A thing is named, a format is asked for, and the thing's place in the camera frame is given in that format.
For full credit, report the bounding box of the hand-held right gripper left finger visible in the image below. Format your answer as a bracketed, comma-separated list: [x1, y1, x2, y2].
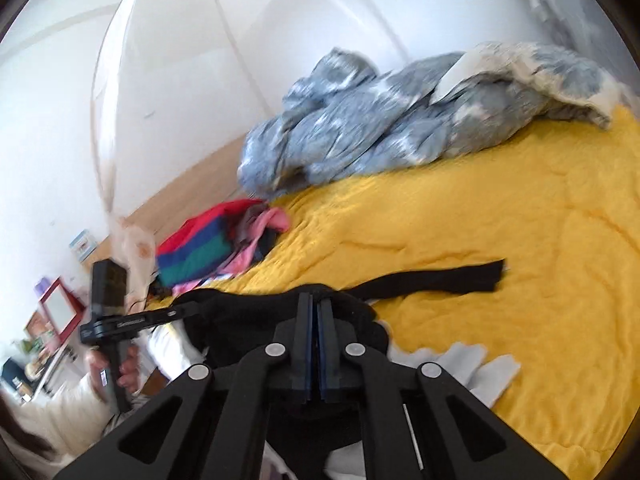
[52, 292, 316, 480]

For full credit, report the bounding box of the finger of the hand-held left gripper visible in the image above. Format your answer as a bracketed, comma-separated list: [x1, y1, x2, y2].
[150, 304, 211, 329]

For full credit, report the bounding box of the blue denim garment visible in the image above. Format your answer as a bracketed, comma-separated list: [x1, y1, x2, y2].
[250, 230, 278, 266]

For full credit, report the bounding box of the red blue green striped sweater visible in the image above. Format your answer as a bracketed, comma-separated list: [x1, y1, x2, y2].
[155, 200, 268, 286]

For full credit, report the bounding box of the grey garment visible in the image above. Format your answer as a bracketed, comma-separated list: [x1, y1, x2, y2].
[237, 205, 268, 241]

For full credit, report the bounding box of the yellow dotted blanket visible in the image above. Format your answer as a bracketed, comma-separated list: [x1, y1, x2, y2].
[150, 105, 640, 480]

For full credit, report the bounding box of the wooden headboard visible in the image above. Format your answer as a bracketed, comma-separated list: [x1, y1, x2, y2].
[97, 137, 248, 261]

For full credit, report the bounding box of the red framed board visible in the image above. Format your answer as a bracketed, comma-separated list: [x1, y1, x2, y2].
[37, 277, 86, 346]

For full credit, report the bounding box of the pink garment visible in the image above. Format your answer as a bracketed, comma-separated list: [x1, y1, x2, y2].
[172, 207, 291, 293]

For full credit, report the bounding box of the white bed sheet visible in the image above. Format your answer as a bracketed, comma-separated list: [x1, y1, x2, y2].
[132, 320, 211, 396]

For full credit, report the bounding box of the person's left hand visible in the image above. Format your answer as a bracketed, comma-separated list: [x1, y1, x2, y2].
[85, 347, 143, 402]

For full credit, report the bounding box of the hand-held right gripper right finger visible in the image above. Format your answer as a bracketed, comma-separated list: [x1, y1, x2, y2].
[316, 297, 571, 480]

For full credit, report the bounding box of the person's left forearm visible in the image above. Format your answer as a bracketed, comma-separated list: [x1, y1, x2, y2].
[0, 375, 136, 463]

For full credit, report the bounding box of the grey floral duvet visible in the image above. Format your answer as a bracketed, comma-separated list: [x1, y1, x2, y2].
[237, 42, 633, 198]

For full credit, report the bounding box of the white mosquito net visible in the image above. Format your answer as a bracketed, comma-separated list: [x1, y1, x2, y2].
[85, 0, 640, 221]

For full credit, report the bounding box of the black and white garment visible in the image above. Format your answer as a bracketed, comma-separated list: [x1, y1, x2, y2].
[172, 259, 522, 480]

